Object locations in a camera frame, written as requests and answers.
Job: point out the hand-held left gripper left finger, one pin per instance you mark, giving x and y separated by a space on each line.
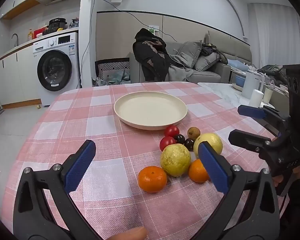
80 165

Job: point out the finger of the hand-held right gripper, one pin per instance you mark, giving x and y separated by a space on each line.
252 112
247 140

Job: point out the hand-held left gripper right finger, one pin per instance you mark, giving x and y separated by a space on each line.
212 167

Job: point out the yellow guava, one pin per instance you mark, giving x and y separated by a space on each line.
212 140
175 160

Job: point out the brown longan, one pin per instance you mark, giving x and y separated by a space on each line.
193 133

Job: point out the red tomato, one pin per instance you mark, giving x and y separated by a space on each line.
172 131
168 143

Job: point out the orange mandarin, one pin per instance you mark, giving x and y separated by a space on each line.
152 179
196 171

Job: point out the cream round plate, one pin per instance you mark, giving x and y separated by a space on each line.
150 110

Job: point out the person's right hand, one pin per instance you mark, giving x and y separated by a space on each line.
277 180

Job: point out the person's left hand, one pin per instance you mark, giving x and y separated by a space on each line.
130 235

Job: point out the white cup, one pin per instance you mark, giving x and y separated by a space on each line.
256 98

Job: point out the cream cup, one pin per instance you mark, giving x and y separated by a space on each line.
267 95

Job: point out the white kettle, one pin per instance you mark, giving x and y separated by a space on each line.
251 83

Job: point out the dark purple plum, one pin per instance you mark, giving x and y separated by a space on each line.
179 138
189 144

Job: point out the blue container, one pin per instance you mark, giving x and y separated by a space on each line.
240 81

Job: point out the white marble table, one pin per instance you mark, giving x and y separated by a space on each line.
222 91

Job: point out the dark green jacket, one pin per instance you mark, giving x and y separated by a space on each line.
272 72

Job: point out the light blue cloth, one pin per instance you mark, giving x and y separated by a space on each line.
238 65

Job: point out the pink checked tablecloth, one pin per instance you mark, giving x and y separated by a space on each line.
102 120

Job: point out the grey sofa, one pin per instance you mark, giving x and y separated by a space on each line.
215 72

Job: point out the small grey cushion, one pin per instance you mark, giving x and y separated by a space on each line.
207 61

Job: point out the dark clothes pile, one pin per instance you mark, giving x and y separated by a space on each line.
211 50

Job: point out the white curtain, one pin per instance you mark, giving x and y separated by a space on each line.
272 35

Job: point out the grey blanket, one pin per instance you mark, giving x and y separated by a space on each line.
180 73

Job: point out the large grey cushion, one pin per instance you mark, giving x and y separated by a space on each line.
190 52

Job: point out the white washing machine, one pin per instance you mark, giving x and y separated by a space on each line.
55 67

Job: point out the black patterned bag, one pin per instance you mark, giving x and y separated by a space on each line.
112 66

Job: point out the white base cabinets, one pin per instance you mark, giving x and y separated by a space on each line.
17 80

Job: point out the black jacket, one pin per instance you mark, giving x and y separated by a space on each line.
152 55

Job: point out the red box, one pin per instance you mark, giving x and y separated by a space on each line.
39 33

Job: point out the yellow bottle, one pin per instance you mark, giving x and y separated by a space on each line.
30 35

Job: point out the steel faucet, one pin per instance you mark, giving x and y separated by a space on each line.
15 38

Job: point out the grey bag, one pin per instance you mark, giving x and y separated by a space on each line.
74 23

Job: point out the black pressure cooker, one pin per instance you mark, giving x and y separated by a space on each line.
57 24

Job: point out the wall outlet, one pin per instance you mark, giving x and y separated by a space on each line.
153 29

